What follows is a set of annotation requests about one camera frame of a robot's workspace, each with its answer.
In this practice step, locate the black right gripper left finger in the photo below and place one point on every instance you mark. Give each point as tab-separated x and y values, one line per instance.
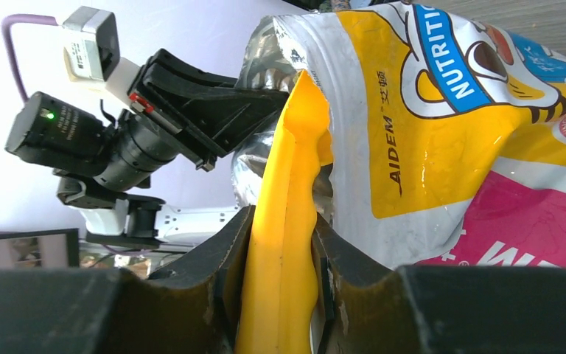
191	305

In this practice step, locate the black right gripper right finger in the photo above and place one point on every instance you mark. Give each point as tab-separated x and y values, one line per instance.
368	308

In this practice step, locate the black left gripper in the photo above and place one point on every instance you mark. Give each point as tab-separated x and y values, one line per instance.
171	93

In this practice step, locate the yellow plastic scoop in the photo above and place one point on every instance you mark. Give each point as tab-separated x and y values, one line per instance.
280	287

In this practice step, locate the cat food bag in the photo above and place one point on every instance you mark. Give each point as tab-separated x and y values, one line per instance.
449	135

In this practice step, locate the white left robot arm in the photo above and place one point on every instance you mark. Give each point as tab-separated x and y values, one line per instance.
98	162

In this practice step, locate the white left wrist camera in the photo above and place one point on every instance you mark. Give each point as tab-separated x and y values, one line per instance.
92	55

